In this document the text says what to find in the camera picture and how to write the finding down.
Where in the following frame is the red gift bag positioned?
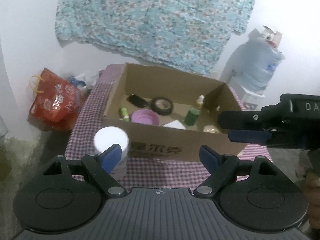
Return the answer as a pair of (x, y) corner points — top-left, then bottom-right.
(29, 68), (86, 131)

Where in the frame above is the gold round metal tin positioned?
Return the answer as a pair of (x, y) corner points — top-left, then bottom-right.
(203, 125), (221, 133)

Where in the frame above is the white square box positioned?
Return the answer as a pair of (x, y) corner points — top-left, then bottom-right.
(163, 120), (186, 129)

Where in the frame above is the green glue stick tube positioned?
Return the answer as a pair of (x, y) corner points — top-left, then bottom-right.
(119, 107), (131, 122)

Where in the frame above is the person's right hand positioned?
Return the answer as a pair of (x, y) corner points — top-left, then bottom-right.
(299, 149), (320, 230)

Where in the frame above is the black tape roll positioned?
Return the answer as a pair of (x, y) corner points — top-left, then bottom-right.
(150, 97), (174, 116)

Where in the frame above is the large blue water jug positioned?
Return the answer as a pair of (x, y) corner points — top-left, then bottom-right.
(236, 26), (285, 94)

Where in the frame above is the green dropper bottle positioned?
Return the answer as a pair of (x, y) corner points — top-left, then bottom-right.
(184, 95), (204, 126)

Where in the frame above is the brown cardboard box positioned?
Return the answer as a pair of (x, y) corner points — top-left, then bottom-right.
(101, 63), (246, 161)

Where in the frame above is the blue white plastic bag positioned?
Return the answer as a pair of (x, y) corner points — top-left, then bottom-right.
(67, 73), (100, 97)

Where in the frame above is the white medicine bottle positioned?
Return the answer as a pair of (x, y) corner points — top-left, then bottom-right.
(93, 126), (129, 178)

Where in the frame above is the white water dispenser stand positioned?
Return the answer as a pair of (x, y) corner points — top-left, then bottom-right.
(220, 72), (265, 111)

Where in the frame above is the black oval case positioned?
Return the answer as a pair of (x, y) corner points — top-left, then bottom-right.
(127, 94), (148, 108)

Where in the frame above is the teal floral curtain cloth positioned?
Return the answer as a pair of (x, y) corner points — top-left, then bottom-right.
(55, 0), (255, 75)

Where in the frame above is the purple checkered tablecloth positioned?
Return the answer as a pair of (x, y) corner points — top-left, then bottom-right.
(65, 63), (270, 189)

